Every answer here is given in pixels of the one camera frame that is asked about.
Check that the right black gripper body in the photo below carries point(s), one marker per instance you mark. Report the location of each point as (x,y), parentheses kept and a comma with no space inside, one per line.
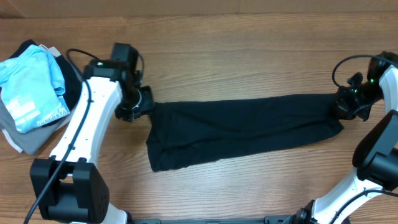
(358,102)

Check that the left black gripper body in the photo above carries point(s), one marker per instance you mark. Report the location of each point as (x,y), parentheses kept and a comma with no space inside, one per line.
(136,103)

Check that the black t-shirt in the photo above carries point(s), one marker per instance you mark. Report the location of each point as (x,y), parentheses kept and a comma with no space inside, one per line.
(189,133)

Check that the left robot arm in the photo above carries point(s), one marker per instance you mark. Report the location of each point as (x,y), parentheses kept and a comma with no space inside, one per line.
(68,185)

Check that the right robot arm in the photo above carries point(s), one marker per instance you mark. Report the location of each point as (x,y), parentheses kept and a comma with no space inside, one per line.
(374,161)

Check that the beige folded shirt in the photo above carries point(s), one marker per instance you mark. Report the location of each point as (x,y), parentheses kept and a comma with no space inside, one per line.
(51,49)

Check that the light blue folded shirt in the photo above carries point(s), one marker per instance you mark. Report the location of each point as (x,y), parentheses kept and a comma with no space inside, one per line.
(28,118)

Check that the grey folded shirt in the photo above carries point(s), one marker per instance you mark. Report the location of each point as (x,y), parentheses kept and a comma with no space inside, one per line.
(32,141)

